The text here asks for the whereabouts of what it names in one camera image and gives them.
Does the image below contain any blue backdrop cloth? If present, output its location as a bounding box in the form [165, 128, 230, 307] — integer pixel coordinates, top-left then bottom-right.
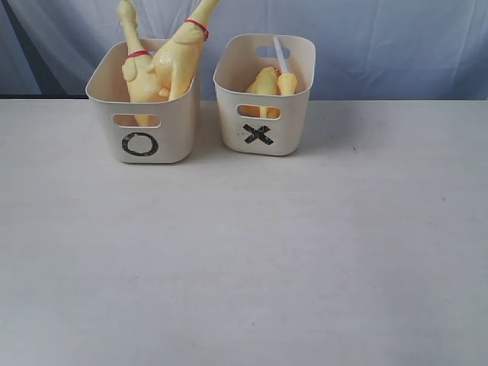
[1, 0, 487, 100]

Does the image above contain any yellow rubber chicken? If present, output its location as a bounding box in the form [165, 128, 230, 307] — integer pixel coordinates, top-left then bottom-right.
[117, 1, 169, 103]
[147, 0, 220, 101]

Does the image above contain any yellow rubber chicken front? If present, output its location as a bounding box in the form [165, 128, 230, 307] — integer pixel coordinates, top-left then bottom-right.
[117, 1, 169, 103]

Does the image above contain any cream bin marked O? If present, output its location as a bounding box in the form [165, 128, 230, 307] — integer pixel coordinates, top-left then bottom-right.
[85, 41, 201, 164]

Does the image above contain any headless yellow rubber chicken body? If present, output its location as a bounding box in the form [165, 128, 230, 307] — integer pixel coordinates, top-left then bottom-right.
[239, 66, 280, 119]

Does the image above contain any chicken head with white tube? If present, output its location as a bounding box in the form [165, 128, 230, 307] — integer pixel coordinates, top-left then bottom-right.
[273, 36, 297, 96]

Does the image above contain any cream bin marked X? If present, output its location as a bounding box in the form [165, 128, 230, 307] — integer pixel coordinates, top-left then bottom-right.
[213, 34, 316, 156]

